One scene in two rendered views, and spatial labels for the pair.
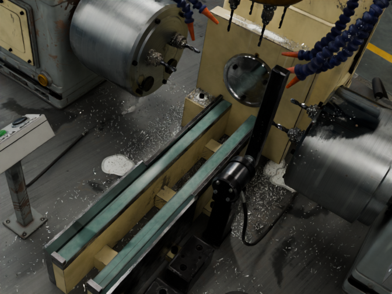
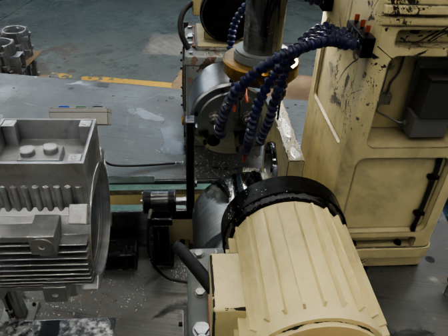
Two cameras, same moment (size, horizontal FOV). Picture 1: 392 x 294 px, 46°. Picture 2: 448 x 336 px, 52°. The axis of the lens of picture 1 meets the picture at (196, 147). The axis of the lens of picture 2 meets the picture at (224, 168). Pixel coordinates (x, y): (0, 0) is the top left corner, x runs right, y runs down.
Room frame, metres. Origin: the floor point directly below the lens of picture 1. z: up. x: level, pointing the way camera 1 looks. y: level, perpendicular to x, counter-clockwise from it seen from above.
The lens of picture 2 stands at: (0.29, -0.89, 1.75)
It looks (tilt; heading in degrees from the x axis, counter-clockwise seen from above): 36 degrees down; 58
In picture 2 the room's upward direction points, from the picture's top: 3 degrees clockwise
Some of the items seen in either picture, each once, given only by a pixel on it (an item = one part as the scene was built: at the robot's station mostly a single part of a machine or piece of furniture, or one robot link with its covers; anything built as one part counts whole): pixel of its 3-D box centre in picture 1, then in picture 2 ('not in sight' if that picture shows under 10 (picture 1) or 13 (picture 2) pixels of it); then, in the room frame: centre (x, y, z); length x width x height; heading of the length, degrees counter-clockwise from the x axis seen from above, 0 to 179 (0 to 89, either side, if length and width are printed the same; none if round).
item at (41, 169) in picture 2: not in sight; (45, 163); (0.34, -0.38, 1.41); 0.12 x 0.11 x 0.07; 154
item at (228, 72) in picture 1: (248, 81); (269, 168); (0.94, -0.10, 1.02); 0.15 x 0.02 x 0.15; 64
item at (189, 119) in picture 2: (263, 121); (189, 165); (0.68, -0.12, 1.12); 0.04 x 0.03 x 0.26; 154
